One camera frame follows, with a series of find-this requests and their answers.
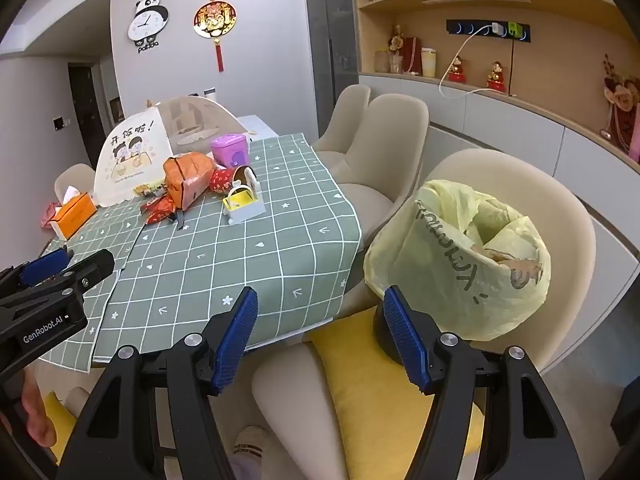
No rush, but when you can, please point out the green checked tablecloth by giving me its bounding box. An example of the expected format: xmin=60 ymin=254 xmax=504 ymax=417
xmin=87 ymin=132 xmax=362 ymax=373
xmin=37 ymin=195 xmax=147 ymax=366

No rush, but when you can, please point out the flower bead decoration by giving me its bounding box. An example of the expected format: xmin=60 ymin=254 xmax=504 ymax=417
xmin=599 ymin=54 xmax=640 ymax=157

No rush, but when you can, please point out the orange tissue box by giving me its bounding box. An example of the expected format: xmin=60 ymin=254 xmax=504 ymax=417
xmin=50 ymin=187 xmax=98 ymax=239

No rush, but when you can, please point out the yellow white plastic holder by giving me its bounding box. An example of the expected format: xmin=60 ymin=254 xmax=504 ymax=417
xmin=222 ymin=170 xmax=266 ymax=227

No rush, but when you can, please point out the dark glass panel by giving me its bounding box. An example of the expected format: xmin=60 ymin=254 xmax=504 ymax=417
xmin=305 ymin=0 xmax=359 ymax=147

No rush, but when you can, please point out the black power strip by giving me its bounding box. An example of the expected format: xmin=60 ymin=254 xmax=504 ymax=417
xmin=446 ymin=19 xmax=531 ymax=42

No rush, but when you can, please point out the dark door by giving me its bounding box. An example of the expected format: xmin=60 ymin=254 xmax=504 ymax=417
xmin=67 ymin=62 xmax=99 ymax=169

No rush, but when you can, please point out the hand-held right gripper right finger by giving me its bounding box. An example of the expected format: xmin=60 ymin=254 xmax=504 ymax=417
xmin=382 ymin=285 xmax=586 ymax=480

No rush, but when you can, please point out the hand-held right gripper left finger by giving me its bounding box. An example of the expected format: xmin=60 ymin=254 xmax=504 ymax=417
xmin=55 ymin=286 xmax=259 ymax=480

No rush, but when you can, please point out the red gold wall ornament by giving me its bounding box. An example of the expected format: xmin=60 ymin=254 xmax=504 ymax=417
xmin=192 ymin=0 xmax=239 ymax=74

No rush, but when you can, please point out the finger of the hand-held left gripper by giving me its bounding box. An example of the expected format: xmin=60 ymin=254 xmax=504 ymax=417
xmin=0 ymin=247 xmax=71 ymax=292
xmin=47 ymin=249 xmax=116 ymax=297

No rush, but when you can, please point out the panda wall clock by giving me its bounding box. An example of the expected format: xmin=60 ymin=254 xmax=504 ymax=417
xmin=127 ymin=0 xmax=169 ymax=55

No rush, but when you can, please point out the wooden wall shelf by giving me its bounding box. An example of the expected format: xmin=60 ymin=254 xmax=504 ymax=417
xmin=350 ymin=0 xmax=640 ymax=163

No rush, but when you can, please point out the white cable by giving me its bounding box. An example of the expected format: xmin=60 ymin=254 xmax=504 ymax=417
xmin=438 ymin=34 xmax=497 ymax=99

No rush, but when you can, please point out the red paper cup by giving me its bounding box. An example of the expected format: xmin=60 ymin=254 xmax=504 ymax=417
xmin=209 ymin=165 xmax=251 ymax=194

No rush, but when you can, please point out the yellow plastic bin liner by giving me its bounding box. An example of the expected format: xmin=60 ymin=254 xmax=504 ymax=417
xmin=364 ymin=179 xmax=552 ymax=344

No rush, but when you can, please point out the purple tin box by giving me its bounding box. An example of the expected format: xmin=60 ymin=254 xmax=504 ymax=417
xmin=210 ymin=132 xmax=251 ymax=169

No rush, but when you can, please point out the person's socked foot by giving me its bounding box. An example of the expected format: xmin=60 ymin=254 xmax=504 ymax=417
xmin=231 ymin=425 xmax=269 ymax=480

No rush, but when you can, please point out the red figurine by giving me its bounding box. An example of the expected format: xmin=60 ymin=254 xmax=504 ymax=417
xmin=485 ymin=61 xmax=506 ymax=92
xmin=447 ymin=55 xmax=469 ymax=84

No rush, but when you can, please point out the brown paper scrap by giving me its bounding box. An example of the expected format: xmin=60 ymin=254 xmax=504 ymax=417
xmin=479 ymin=244 xmax=545 ymax=289

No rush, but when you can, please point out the person's left hand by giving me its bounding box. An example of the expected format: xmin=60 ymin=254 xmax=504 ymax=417
xmin=20 ymin=367 xmax=57 ymax=457

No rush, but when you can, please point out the orange snack bag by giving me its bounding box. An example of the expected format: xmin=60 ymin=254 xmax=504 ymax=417
xmin=162 ymin=152 xmax=219 ymax=211

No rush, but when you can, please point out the red gift bag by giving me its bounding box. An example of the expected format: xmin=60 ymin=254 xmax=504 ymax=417
xmin=402 ymin=37 xmax=421 ymax=76

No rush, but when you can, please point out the yellow cushion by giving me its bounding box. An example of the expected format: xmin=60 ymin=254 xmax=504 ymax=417
xmin=306 ymin=306 xmax=487 ymax=472
xmin=42 ymin=392 xmax=77 ymax=462

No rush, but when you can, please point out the red snack packet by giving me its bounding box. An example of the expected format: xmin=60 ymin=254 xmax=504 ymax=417
xmin=141 ymin=195 xmax=177 ymax=224

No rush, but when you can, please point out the printed mesh food cover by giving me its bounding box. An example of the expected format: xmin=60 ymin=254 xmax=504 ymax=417
xmin=92 ymin=95 xmax=242 ymax=208

